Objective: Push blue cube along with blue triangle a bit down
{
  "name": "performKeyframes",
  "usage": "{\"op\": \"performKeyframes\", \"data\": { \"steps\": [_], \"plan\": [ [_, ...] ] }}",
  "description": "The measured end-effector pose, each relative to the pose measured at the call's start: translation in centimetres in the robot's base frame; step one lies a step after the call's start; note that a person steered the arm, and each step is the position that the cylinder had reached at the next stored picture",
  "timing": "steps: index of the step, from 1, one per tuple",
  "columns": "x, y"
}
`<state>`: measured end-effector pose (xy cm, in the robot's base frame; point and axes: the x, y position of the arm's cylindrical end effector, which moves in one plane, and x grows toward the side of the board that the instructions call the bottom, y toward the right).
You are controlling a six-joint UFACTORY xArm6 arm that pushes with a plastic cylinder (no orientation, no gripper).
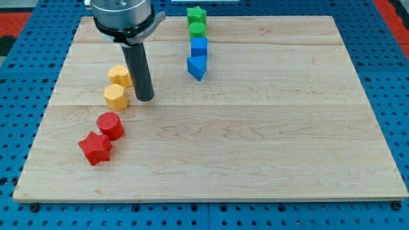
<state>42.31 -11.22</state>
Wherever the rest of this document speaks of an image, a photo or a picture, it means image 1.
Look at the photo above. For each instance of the blue triangle block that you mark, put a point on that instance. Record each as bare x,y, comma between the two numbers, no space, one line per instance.
197,66

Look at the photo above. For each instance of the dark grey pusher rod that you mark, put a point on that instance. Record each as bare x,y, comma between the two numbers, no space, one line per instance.
138,68

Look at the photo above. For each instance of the yellow heart block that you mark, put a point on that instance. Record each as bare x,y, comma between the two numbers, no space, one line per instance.
119,74

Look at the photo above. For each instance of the light wooden board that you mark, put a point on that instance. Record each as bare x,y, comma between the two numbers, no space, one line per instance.
280,116

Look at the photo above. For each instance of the red cylinder block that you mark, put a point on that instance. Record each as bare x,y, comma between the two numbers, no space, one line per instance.
109,124

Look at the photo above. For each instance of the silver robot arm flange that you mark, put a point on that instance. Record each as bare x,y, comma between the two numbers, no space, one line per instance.
126,22

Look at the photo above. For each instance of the green star block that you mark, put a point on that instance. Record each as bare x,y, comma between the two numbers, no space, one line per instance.
196,14

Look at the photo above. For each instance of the blue cube block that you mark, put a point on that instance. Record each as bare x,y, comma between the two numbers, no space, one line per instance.
199,46

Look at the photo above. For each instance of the yellow hexagon block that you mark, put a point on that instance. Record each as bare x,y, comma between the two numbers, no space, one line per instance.
116,97

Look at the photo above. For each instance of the green cylinder block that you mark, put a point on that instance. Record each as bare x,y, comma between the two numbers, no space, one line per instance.
197,29

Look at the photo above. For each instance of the red star block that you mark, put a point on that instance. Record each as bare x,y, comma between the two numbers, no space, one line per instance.
96,148

